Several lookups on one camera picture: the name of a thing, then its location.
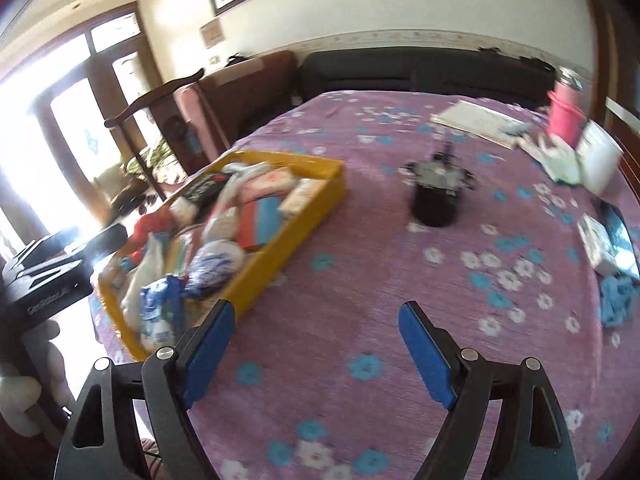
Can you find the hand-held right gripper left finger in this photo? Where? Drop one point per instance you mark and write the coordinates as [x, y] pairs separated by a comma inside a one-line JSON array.
[[210, 350]]

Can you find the brown armchair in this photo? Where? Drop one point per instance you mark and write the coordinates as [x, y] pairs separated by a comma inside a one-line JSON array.
[[250, 90]]

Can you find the black sofa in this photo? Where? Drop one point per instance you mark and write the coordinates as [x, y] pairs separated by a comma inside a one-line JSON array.
[[400, 70]]

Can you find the black smartphone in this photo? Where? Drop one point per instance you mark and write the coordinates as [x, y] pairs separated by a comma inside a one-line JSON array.
[[620, 235]]

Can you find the black bag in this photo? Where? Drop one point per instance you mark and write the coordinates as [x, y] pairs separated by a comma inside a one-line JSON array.
[[237, 58]]

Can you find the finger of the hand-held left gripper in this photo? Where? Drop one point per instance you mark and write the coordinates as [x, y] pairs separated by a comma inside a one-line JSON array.
[[107, 241]]

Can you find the white plastic jar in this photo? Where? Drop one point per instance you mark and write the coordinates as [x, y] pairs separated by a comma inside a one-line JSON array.
[[600, 160]]

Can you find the blue towel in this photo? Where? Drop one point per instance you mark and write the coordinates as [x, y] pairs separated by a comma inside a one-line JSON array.
[[617, 300]]

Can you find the dark striped item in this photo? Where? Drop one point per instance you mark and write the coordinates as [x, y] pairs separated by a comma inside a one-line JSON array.
[[517, 131]]

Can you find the purple floral tablecloth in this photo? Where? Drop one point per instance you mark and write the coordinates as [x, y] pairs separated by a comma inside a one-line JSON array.
[[350, 285]]

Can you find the lemon print tissue pack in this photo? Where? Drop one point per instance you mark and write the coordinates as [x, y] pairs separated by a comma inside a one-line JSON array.
[[595, 240]]

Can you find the pink tissue pack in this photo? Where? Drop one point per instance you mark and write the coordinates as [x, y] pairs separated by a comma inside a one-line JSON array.
[[272, 182]]

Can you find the wall plaque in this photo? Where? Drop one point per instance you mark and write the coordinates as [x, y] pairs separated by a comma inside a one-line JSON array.
[[213, 33]]

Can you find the dark wooden chair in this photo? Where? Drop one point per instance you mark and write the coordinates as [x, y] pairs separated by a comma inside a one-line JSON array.
[[150, 97]]

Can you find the white granule bag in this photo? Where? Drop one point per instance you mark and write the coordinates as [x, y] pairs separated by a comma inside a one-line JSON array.
[[225, 220]]

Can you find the pink thermos bottle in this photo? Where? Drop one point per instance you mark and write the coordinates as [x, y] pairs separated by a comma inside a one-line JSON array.
[[562, 115]]

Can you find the pink chair cushion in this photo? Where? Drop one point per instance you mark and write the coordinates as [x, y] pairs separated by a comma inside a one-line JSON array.
[[192, 125]]

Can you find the open notebook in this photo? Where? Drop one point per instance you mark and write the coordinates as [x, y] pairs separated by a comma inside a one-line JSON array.
[[475, 117]]

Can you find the yellow tray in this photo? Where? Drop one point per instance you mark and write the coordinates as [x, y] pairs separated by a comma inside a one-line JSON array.
[[280, 270]]

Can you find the person's left hand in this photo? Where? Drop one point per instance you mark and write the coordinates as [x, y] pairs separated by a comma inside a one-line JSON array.
[[25, 385]]

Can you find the white and green glove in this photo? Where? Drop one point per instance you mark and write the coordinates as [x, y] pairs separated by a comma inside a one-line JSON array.
[[560, 165]]

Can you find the brick pattern wooden partition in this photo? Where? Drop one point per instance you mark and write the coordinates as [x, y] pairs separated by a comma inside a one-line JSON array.
[[607, 50]]

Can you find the black packet with red label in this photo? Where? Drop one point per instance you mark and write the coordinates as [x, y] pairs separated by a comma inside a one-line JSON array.
[[207, 190]]

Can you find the blue and white plastic bag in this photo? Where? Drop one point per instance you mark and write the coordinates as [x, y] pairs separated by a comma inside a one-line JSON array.
[[217, 265]]

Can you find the wooden glass door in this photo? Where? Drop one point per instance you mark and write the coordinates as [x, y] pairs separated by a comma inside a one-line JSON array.
[[145, 60]]

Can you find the cream packet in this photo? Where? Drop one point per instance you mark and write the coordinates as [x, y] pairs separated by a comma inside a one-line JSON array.
[[305, 195]]

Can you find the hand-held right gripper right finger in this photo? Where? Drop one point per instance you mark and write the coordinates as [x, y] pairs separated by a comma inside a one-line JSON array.
[[425, 355]]

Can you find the red mesh bag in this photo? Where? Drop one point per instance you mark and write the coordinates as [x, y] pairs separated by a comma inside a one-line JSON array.
[[147, 227]]

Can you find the blue print plastic wrapper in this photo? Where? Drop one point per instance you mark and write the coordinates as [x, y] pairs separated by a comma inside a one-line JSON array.
[[160, 310]]

